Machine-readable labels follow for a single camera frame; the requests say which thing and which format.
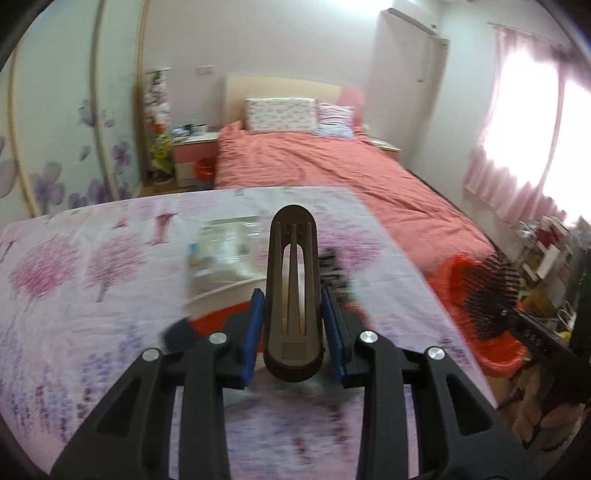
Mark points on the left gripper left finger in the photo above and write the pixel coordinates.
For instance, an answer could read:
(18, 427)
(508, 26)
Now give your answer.
(127, 434)

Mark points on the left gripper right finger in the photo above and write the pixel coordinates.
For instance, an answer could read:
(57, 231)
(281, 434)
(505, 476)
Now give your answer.
(459, 433)

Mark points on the black hairbrush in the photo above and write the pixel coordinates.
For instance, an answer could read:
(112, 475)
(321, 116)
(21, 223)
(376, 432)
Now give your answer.
(492, 289)

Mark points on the black floral fabric scrunchie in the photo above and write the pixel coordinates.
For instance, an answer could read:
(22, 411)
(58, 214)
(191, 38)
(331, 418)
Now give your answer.
(334, 277)

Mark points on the white wet wipes pack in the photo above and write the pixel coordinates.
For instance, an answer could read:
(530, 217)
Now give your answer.
(225, 255)

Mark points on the red laundry basket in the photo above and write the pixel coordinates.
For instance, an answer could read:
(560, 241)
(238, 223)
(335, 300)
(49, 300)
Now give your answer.
(499, 356)

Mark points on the floral pink table cloth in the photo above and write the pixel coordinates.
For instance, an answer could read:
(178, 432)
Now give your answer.
(84, 292)

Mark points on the coral pink bed duvet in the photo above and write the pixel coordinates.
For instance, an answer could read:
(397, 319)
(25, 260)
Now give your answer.
(426, 226)

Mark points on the cluttered desk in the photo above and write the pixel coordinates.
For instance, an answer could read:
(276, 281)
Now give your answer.
(559, 292)

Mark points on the pink window curtain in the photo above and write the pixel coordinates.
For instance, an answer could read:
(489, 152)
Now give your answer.
(532, 158)

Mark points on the stuffed toy column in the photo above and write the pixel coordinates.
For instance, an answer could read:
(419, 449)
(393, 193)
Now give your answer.
(156, 110)

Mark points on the small red bin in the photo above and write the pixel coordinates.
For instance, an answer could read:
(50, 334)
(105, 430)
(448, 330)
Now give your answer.
(204, 169)

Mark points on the pink white nightstand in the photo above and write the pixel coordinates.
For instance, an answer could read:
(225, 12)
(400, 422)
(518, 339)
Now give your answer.
(186, 151)

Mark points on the far side nightstand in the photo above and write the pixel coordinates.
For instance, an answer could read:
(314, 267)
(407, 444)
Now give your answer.
(386, 147)

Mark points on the black white mug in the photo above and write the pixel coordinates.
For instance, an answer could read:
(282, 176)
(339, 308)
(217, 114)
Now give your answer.
(196, 129)

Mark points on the pink striped pillow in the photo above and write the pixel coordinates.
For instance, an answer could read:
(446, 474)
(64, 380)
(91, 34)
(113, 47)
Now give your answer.
(335, 121)

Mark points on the white floral pillow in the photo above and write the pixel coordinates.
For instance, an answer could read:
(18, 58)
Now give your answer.
(281, 115)

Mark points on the floral sliding wardrobe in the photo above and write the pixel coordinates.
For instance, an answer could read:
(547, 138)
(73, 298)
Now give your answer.
(69, 115)

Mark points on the beige wooden headboard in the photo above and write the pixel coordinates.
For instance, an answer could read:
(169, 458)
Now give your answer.
(237, 88)

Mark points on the white air conditioner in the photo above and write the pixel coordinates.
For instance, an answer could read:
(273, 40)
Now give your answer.
(417, 16)

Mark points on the white wire rack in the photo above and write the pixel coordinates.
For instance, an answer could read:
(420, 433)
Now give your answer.
(531, 251)

